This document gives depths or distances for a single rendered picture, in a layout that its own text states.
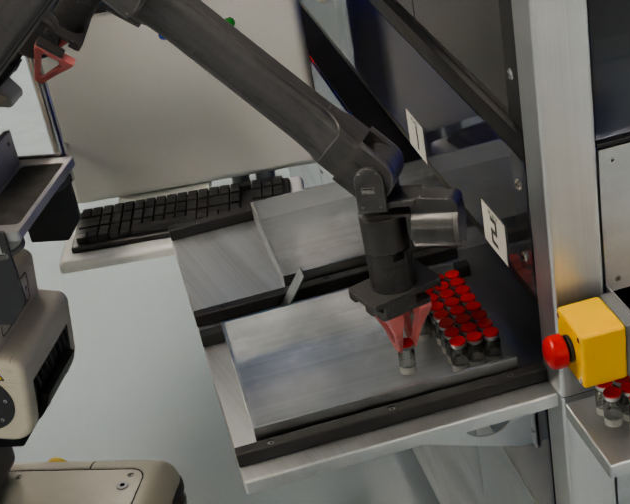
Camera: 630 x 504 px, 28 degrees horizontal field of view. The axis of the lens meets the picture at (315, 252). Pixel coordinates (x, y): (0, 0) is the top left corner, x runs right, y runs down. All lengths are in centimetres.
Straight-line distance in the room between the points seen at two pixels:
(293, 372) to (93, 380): 177
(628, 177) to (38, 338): 104
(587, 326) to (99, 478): 140
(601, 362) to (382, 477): 147
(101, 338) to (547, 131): 236
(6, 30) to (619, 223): 76
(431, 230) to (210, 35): 35
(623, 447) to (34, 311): 105
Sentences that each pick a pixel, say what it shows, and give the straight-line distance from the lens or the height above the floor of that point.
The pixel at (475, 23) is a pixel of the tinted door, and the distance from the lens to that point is 155.
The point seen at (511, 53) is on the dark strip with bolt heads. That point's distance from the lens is 143.
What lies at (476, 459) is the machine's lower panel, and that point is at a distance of 216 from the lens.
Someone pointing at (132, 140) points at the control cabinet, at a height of 92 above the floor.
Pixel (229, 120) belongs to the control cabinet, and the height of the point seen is 92.
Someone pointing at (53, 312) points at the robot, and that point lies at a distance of 215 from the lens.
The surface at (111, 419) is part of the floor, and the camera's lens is 325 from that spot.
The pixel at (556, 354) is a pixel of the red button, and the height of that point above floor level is 100.
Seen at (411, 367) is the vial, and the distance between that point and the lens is 163.
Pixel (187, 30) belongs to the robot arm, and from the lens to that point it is 149.
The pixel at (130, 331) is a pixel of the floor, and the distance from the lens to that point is 358.
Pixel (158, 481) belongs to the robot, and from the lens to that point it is 256.
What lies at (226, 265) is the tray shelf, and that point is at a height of 88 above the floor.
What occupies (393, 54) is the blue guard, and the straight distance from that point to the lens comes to 197.
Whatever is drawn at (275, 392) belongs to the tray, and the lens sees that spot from 165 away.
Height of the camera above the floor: 183
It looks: 29 degrees down
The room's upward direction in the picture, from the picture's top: 11 degrees counter-clockwise
